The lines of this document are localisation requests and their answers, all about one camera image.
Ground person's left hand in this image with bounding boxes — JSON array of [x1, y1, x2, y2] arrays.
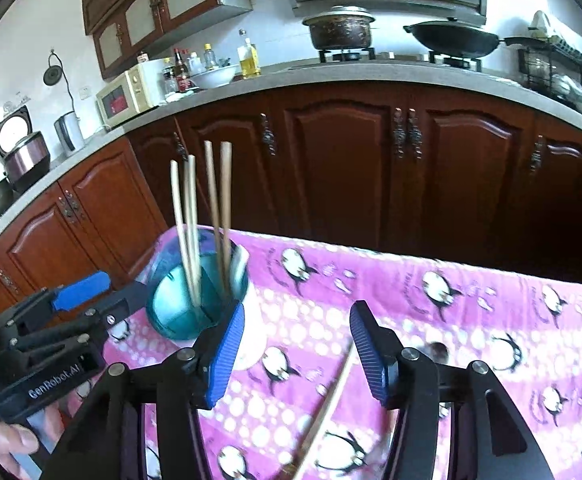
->
[[0, 422, 40, 479]]

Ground rice cooker with open lid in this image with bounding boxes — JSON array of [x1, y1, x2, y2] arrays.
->
[[0, 105, 52, 193]]

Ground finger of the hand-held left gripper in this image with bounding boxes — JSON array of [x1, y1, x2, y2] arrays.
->
[[0, 271, 112, 331], [1, 282, 148, 356]]

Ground pink penguin print blanket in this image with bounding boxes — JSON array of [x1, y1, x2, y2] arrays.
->
[[56, 227, 582, 480]]

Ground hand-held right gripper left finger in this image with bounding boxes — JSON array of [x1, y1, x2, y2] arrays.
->
[[41, 302, 247, 480]]

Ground cream microwave oven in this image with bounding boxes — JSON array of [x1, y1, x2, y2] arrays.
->
[[96, 59, 169, 128]]

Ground cooking oil bottle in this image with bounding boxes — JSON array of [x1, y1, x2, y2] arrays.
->
[[237, 30, 262, 79]]

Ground blue and white utensil holder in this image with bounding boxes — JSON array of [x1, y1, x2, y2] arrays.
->
[[145, 227, 268, 368]]

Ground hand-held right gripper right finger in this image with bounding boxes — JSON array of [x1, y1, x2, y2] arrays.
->
[[349, 300, 554, 480]]

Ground wooden lower cabinets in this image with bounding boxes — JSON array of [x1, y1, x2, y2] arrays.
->
[[0, 80, 582, 321]]

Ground grey electric kettle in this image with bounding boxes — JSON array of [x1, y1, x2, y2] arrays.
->
[[53, 112, 86, 157]]

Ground wooden chopstick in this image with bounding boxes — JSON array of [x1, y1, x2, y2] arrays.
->
[[185, 155, 204, 307], [170, 160, 198, 306], [204, 140, 227, 291], [283, 340, 359, 480], [220, 141, 234, 295]]

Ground dark sauce bottle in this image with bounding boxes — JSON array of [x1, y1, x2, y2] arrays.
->
[[172, 48, 192, 92]]

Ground black wok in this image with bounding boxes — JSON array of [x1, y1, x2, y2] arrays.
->
[[403, 17, 529, 59]]

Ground gas stove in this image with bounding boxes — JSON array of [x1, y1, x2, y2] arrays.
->
[[281, 47, 484, 74]]

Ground dark cooking pot with lid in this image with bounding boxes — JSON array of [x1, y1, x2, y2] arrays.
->
[[302, 6, 376, 52]]

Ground black round wall fixture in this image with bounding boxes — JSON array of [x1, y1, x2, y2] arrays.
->
[[42, 49, 76, 111]]

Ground black wire dish rack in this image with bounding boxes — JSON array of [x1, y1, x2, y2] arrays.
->
[[516, 10, 582, 122]]

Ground clear bottle with dark cap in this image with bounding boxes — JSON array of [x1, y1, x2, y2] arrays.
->
[[162, 58, 178, 95]]

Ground white bowl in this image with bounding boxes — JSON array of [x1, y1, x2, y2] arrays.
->
[[190, 65, 237, 90]]

